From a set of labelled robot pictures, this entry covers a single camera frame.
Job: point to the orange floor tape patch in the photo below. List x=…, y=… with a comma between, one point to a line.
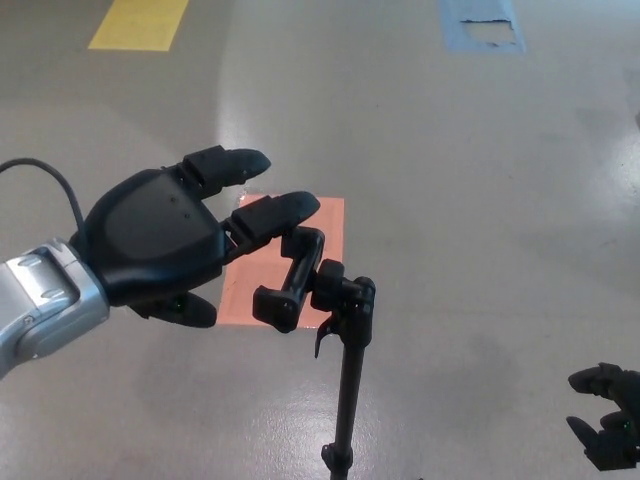
x=332, y=225

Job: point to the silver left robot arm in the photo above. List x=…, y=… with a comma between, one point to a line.
x=45, y=300

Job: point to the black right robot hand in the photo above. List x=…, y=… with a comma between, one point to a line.
x=625, y=390

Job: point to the torn blue floor tape patch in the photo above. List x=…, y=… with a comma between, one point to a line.
x=452, y=27

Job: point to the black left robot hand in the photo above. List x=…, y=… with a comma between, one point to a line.
x=150, y=235

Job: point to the black phone stand tripod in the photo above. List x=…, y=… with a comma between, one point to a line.
x=350, y=380

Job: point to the yellow floor tape patch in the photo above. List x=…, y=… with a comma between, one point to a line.
x=137, y=25

